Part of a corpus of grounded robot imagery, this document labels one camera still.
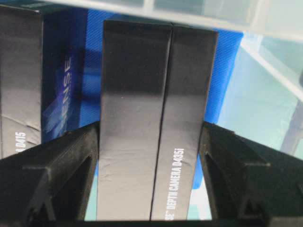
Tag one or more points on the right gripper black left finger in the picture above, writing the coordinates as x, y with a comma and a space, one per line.
51, 181

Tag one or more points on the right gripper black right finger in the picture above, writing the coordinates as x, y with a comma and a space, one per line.
245, 179

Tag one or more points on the black camera box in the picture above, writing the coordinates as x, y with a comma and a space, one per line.
155, 83
20, 79

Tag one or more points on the clear plastic storage case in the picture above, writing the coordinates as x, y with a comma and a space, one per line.
240, 94

